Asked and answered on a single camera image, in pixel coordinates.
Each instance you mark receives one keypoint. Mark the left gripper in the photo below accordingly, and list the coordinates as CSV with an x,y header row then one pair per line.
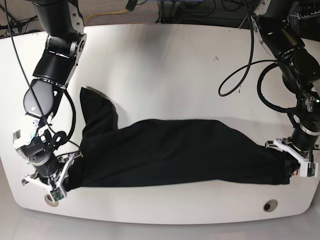
x,y
301,144

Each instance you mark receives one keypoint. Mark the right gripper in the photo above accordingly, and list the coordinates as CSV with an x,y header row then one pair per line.
x,y
38,150

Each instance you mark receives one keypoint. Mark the black T-shirt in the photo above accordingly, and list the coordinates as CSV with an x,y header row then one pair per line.
x,y
157,152

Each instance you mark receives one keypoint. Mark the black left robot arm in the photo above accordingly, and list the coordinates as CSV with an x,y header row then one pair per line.
x,y
300,75

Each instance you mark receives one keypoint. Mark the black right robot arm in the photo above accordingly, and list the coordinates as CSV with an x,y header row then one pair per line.
x,y
64,25

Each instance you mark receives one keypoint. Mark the left table grommet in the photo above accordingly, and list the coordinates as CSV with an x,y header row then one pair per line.
x,y
50,201

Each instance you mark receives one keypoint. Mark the table grommet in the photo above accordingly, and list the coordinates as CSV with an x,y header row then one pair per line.
x,y
270,205
50,201

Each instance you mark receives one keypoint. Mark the right table grommet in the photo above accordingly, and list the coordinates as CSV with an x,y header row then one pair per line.
x,y
270,205

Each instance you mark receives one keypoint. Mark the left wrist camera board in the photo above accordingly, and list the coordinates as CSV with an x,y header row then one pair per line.
x,y
309,169

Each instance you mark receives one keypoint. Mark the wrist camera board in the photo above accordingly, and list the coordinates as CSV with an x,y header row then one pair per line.
x,y
57,194
309,169

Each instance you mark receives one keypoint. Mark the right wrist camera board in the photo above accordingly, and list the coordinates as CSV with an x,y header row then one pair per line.
x,y
57,194

